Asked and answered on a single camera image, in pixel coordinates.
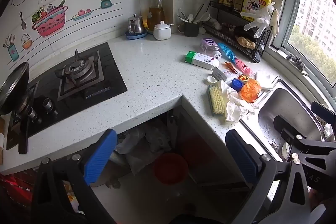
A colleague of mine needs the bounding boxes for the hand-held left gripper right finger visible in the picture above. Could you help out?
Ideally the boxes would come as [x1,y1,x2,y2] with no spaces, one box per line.
[225,130,313,224]

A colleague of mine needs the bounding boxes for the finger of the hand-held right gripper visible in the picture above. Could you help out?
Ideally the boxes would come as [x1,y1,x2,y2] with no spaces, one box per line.
[273,115,336,164]
[311,102,336,125]

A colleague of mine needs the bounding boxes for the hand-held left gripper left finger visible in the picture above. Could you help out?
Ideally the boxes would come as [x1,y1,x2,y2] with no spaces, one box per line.
[31,129,118,224]

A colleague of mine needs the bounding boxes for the stainless steel sink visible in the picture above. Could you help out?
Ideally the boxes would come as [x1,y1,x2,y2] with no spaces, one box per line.
[240,77,336,163]

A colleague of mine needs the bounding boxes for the clear plastic bag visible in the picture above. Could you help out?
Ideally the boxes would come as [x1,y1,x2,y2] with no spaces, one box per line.
[115,124,172,175]

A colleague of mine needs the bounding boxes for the orange plastic wrapper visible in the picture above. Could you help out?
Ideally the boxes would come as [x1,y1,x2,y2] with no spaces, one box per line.
[239,78,262,103]

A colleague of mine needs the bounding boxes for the white paper sheet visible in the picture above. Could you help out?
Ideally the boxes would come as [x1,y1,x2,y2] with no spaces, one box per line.
[255,72,275,91]

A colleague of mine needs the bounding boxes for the crumpled white plastic bag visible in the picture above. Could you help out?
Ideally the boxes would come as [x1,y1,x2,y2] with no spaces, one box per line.
[220,80,259,124]

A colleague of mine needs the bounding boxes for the dark scouring pad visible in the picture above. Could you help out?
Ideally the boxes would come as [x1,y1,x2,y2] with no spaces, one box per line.
[287,54,306,71]

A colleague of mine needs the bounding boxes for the blue bottle cap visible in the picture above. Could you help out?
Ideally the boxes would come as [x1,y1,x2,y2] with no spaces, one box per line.
[231,79,245,93]

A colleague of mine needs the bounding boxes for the yellow bristle scrub brush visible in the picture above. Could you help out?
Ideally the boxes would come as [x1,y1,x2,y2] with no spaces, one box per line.
[208,84,226,117]

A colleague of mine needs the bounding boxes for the red plastic bucket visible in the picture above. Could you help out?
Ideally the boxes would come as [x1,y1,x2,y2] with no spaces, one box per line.
[153,153,189,186]

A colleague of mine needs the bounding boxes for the pink packet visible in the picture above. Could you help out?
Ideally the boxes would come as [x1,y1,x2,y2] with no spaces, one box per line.
[234,58,255,78]

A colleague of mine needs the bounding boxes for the orange sachet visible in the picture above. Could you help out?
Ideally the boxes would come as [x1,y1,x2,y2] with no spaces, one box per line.
[224,61,238,75]

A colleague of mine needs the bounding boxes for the black glass gas stove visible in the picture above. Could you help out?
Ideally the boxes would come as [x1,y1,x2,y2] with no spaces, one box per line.
[6,42,128,151]

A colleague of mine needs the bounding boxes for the small grey white box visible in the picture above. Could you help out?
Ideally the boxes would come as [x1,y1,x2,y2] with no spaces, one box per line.
[212,67,229,82]

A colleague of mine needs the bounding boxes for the red carton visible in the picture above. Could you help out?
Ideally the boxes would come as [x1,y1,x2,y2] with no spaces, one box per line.
[0,169,38,224]

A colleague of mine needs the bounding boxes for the ginger root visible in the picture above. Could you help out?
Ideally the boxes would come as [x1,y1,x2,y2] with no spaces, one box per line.
[237,35,256,50]

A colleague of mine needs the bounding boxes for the blue patterned packet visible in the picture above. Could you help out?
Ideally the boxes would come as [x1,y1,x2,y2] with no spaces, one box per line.
[218,42,238,63]

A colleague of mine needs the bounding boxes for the window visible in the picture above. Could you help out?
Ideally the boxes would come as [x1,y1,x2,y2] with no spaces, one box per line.
[273,0,336,98]

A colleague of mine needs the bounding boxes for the cream rubber glove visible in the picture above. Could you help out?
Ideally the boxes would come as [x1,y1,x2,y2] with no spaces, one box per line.
[271,7,280,37]

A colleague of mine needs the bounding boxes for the green and white carton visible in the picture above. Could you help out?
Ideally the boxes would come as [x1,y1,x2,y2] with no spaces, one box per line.
[184,51,219,70]

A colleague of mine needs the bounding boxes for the white rubber glove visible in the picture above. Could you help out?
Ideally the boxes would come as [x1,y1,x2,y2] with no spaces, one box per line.
[240,1,276,39]

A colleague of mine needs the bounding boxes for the black frying pan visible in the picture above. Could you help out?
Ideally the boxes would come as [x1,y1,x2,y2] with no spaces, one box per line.
[0,62,30,155]

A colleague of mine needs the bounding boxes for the blue saucer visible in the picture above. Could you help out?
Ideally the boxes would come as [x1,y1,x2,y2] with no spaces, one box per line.
[125,30,148,40]

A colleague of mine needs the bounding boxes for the dark utensil mug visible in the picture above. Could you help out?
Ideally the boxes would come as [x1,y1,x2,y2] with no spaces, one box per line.
[178,22,200,38]

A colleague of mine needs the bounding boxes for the steel teapot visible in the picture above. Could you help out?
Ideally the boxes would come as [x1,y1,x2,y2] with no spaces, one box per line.
[128,13,145,35]

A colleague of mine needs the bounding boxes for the white lidded sugar bowl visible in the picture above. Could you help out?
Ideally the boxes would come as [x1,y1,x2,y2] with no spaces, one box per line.
[153,21,174,41]

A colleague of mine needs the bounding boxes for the dark chopsticks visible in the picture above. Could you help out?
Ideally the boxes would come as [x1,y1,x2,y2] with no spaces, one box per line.
[194,4,205,23]

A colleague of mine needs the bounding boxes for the glass pitcher with amber liquid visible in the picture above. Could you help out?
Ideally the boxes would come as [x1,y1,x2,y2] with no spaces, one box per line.
[146,0,165,31]

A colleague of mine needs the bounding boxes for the black wire rack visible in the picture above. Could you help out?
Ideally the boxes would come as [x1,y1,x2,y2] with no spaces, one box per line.
[203,0,275,63]

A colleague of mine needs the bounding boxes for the cartoon kitchen wall sticker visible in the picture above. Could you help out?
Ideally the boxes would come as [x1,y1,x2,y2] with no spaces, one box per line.
[0,0,123,69]

